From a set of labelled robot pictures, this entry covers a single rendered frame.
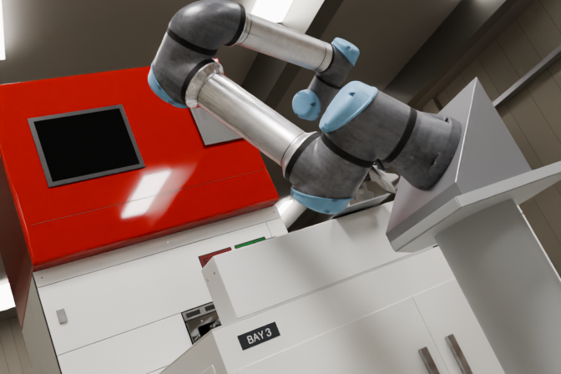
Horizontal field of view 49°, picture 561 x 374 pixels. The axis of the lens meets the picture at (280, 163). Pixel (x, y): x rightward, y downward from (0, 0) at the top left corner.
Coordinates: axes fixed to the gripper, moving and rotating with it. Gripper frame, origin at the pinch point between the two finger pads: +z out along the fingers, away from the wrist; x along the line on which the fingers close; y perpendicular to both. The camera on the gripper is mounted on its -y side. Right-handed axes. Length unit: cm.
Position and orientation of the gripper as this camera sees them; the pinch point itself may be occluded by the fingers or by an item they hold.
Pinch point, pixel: (377, 207)
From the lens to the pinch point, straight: 159.7
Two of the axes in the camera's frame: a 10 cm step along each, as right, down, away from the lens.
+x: -3.8, 4.6, 8.0
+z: 3.9, 8.7, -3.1
